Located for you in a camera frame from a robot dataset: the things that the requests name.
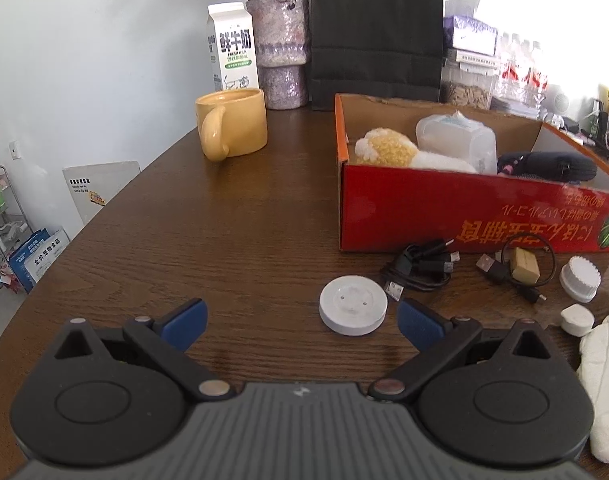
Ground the black upright device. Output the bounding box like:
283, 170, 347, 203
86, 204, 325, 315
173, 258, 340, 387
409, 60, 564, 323
587, 100, 609, 136

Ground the black paper bag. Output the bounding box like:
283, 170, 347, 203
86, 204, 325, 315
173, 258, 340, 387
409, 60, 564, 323
311, 0, 444, 112

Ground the yellow ceramic mug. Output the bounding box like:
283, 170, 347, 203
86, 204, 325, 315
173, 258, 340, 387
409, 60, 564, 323
194, 88, 268, 162

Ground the white fuzzy sock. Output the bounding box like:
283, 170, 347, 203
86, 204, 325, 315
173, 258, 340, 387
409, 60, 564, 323
576, 315, 609, 465

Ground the small flat white cap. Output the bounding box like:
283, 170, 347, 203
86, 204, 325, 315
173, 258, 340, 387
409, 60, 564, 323
559, 304, 594, 336

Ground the white robot-shaped speaker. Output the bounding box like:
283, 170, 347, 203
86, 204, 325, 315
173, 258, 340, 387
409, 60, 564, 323
547, 87, 573, 128

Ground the purple tissue pack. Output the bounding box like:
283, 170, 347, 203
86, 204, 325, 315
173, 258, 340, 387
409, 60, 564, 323
443, 0, 500, 56

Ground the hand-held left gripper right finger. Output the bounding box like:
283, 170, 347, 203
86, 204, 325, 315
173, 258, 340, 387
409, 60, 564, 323
367, 297, 556, 404

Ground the yellow and white plush toy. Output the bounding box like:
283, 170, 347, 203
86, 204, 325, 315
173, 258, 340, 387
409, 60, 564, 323
353, 128, 478, 175

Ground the blue printed bag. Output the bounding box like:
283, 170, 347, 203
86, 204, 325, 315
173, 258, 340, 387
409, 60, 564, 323
9, 227, 71, 295

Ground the red cardboard box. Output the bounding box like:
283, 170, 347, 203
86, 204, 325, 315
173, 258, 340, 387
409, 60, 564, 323
335, 93, 609, 253

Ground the white round disc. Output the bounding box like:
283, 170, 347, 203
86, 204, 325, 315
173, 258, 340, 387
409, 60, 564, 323
319, 275, 388, 337

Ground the white wet wipes pack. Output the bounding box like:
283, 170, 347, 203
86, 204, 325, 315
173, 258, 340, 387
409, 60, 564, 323
415, 112, 498, 175

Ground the purple textured vase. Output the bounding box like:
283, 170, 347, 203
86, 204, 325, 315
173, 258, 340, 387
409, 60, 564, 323
245, 0, 310, 110

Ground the white and green milk carton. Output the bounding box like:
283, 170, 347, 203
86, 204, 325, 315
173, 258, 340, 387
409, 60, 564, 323
206, 2, 259, 93

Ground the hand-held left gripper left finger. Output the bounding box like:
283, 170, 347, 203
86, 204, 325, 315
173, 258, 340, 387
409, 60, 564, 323
54, 297, 234, 403

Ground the small tan box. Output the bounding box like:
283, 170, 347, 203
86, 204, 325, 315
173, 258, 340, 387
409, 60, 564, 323
507, 251, 541, 282

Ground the black looped usb cable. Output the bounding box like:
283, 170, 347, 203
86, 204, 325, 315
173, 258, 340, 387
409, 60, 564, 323
476, 234, 558, 306

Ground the dark zip pouch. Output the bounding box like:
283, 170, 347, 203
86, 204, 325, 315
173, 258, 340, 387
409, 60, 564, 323
497, 151, 598, 183

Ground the black usb cable bundle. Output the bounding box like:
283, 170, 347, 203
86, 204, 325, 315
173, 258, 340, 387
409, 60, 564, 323
381, 238, 461, 303

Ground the white board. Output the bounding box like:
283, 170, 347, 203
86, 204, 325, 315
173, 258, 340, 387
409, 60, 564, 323
62, 161, 141, 226

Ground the white ribbed cap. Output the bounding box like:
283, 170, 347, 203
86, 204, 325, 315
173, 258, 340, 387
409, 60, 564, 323
559, 256, 601, 303

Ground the clear container of seeds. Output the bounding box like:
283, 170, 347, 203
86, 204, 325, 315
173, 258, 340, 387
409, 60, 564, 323
439, 60, 500, 110

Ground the white flat box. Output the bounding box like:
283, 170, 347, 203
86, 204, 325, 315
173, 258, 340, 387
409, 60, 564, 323
445, 49, 500, 68

